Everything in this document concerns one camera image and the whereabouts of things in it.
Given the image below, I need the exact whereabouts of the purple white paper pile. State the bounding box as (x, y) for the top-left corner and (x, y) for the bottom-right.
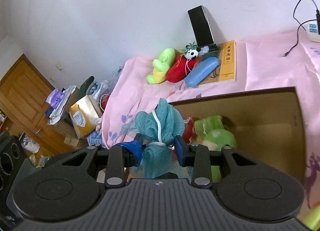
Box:
(46, 85), (77, 126)

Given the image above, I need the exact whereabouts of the white power strip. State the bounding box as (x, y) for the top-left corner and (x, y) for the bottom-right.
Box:
(306, 22), (320, 43)

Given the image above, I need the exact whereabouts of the black charger cable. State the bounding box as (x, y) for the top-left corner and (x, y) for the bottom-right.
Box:
(283, 0), (320, 58)

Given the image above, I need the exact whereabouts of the red plush toy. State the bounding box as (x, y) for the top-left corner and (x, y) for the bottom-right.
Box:
(165, 54), (197, 83)

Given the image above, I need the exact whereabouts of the red plush item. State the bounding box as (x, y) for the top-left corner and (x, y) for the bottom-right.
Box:
(182, 117), (196, 145)

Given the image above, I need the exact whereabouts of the brown cardboard box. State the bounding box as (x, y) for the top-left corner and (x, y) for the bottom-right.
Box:
(172, 87), (306, 182)

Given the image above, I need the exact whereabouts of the black charger plug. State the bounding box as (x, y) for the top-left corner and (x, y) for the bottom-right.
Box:
(316, 9), (320, 35)

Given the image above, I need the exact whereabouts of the pink deer print tablecloth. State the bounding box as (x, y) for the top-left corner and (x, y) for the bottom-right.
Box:
(101, 33), (319, 218)

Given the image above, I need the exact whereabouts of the small panda plush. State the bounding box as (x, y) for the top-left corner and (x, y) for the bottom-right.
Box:
(182, 42), (209, 60)

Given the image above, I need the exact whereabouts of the green avocado plush toy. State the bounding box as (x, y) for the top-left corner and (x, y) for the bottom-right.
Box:
(194, 115), (238, 184)

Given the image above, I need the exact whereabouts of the yellow book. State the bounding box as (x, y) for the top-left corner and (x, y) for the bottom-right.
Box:
(200, 40), (236, 85)

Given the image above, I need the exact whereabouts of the wooden door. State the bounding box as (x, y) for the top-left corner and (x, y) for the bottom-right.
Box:
(1, 55), (74, 156)

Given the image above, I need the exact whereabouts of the yellow paper bag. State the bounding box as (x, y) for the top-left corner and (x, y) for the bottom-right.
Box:
(69, 95), (102, 139)

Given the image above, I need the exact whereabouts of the black speaker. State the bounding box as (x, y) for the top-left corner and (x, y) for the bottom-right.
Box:
(0, 132), (27, 207)

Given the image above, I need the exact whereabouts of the green yellow plush toy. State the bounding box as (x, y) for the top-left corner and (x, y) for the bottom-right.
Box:
(146, 48), (176, 84)

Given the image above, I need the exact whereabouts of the blue patterned cloth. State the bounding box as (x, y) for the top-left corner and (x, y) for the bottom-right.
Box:
(86, 131), (103, 147)

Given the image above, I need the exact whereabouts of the teal bath mesh sponge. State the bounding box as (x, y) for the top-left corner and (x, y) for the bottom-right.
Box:
(121, 98), (184, 178)

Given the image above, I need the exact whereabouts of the blue glasses case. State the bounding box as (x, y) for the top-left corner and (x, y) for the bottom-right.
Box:
(184, 57), (220, 88)

